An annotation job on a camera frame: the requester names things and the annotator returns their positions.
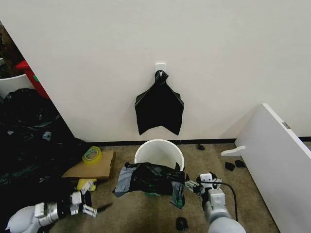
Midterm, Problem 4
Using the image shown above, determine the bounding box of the brown cardboard sheet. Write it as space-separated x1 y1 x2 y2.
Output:
61 150 115 180

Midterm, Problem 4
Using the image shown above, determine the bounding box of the red box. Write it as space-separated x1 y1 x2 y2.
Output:
16 60 51 100

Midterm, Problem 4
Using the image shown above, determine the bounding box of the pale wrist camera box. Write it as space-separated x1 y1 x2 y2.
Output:
199 172 215 189
70 191 83 216

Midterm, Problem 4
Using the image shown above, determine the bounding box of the white curved bracket piece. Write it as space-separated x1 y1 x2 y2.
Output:
220 145 246 157

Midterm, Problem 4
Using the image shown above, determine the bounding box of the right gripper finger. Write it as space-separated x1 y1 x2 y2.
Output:
184 179 201 194
212 177 224 190

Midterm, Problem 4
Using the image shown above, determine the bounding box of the black bag on hook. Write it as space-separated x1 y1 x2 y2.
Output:
135 69 185 136

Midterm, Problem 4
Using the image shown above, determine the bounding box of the white board panel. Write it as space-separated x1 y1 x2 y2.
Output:
234 102 311 233

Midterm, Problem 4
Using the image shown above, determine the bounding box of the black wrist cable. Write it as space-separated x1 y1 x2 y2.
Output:
214 182 239 222

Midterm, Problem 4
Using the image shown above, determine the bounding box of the white round trash bin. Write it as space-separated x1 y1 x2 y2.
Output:
134 138 185 171

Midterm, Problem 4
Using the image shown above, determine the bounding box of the yellow tape roll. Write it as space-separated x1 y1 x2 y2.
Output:
82 146 103 166

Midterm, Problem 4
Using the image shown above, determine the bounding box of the black garbage bag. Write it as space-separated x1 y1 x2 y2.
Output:
112 162 187 210

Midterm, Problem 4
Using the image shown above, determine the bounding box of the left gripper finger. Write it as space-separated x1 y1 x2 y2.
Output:
82 202 114 218
78 179 97 196

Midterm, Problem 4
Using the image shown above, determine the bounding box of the dark leafy plant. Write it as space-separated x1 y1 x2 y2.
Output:
0 22 25 79

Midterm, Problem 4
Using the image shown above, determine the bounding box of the pile of black garbage bags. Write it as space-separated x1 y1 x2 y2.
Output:
0 88 86 214

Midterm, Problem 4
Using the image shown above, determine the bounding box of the black baseboard strip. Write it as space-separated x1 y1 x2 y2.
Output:
80 137 238 147

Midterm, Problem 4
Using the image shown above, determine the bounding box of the white curved container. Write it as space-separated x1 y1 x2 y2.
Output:
0 73 35 98

